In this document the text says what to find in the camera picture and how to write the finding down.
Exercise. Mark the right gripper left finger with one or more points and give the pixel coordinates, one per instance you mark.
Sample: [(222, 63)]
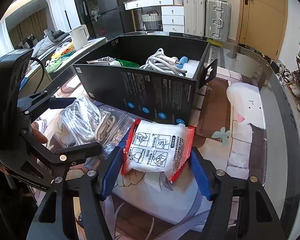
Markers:
[(55, 217)]

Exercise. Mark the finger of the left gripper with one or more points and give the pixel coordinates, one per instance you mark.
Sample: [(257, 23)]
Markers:
[(43, 160), (38, 103)]

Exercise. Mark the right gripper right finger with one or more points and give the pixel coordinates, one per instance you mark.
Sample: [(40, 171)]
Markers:
[(256, 219)]

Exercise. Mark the green medicine sachet pack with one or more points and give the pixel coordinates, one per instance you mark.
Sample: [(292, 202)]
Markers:
[(109, 61)]

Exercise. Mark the red white sachet pack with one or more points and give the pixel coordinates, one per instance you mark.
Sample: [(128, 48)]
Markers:
[(153, 147)]

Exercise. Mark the blue white soft toy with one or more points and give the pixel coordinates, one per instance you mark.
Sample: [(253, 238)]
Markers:
[(183, 60)]

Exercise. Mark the person's left hand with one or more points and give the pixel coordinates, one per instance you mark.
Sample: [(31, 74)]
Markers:
[(39, 136)]

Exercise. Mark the grey side cabinet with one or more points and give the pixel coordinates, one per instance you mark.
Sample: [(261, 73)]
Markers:
[(54, 68)]

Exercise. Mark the white electric kettle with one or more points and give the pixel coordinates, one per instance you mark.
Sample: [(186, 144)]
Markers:
[(79, 36)]

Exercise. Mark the black refrigerator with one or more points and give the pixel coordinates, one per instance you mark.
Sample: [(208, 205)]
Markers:
[(114, 18)]

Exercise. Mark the black cardboard box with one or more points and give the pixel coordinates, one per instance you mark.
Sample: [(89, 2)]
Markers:
[(159, 97)]

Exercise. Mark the woven laundry basket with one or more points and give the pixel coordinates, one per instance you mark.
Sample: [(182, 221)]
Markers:
[(152, 21)]

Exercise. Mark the white drawer desk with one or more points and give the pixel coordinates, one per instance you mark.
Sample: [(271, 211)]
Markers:
[(172, 12)]

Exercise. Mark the white suitcase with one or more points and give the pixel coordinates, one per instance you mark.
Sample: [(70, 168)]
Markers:
[(194, 17)]

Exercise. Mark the silver aluminium suitcase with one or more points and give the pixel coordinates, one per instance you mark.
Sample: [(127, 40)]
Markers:
[(218, 17)]

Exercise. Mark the wooden door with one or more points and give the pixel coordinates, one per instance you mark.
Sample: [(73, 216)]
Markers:
[(262, 25)]

